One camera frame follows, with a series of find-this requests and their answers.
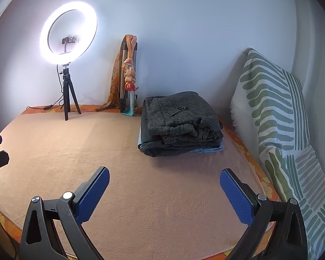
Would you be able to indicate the green striped pillow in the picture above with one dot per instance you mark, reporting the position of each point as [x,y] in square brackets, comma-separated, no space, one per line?
[273,113]

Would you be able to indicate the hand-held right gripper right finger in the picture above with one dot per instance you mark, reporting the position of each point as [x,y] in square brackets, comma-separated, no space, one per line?
[235,195]

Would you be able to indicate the teal cloth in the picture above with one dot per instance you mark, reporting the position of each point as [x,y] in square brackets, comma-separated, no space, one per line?
[130,111]

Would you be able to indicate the small black tripod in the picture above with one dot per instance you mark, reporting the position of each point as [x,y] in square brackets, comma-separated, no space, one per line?
[66,86]

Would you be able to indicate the beige blanket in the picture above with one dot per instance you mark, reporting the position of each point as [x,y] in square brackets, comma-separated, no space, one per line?
[151,189]

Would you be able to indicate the knotted peach scarf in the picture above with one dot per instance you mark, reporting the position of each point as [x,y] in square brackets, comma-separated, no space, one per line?
[128,73]

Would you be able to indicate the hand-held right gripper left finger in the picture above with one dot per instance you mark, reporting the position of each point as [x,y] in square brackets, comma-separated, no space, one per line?
[93,195]

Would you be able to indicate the grey checked pants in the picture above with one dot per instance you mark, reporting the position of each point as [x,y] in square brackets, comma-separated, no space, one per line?
[178,116]

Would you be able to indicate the folded black garment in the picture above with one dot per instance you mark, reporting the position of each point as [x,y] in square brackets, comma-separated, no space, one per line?
[157,149]

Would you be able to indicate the orange patterned scarf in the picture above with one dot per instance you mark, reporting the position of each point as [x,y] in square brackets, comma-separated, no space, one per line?
[115,81]

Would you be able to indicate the black phone holder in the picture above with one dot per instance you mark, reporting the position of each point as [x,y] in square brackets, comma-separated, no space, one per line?
[65,41]

